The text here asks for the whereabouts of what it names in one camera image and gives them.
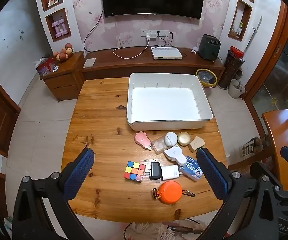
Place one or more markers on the wooden-framed glass door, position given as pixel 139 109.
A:
pixel 281 85

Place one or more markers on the white bucket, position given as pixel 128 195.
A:
pixel 235 91

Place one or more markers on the small white figurine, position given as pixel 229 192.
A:
pixel 194 49

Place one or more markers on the wooden side table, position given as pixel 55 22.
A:
pixel 284 135

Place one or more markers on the small gold door ornament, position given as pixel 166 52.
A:
pixel 274 102

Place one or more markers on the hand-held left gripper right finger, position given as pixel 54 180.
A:
pixel 214 175

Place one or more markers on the white plug adapter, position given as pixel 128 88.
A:
pixel 148 36

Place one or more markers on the wooden television console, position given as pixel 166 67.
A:
pixel 124 65

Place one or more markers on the red printed box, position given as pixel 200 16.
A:
pixel 44 67

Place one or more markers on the tall dark canister red lid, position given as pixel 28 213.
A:
pixel 230 67

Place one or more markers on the white plastic bin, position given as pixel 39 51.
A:
pixel 164 100

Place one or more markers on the white set-top box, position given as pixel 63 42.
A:
pixel 166 53

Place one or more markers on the printed cardboard box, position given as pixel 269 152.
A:
pixel 247 148

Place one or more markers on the white power adapter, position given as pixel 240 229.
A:
pixel 170 173

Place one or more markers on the white cat-shaped gadget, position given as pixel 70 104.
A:
pixel 175 155

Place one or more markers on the colourful puzzle cube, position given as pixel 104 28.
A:
pixel 134 171

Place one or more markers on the fluffy rug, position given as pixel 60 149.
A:
pixel 154 231

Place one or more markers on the long sheathed sword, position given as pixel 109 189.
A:
pixel 255 30

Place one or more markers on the wooden drawer cabinet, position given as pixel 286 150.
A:
pixel 61 85

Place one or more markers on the yellow-rimmed trash bin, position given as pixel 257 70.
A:
pixel 206 78

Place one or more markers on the gold round compact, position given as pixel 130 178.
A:
pixel 184 138

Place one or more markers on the white wall outlets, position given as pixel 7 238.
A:
pixel 156 32

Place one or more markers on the orange round tape measure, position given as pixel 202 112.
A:
pixel 170 192

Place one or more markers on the beige faceted box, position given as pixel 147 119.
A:
pixel 197 143

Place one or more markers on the small white card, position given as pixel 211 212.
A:
pixel 56 68

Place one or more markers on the small bottle green top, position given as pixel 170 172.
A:
pixel 240 27

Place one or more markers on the pink dumbbell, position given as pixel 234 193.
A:
pixel 64 27
pixel 56 29

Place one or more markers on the clear plastic box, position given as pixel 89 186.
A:
pixel 158 146

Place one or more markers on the grey paper sheet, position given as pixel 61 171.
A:
pixel 89 62

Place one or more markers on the black charger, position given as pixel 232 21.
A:
pixel 156 171

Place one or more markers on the dark air fryer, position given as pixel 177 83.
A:
pixel 209 47

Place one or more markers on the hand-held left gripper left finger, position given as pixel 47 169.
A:
pixel 81 172

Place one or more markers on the blue printed box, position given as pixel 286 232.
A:
pixel 192 171

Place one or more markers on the white round case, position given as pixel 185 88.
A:
pixel 171 138

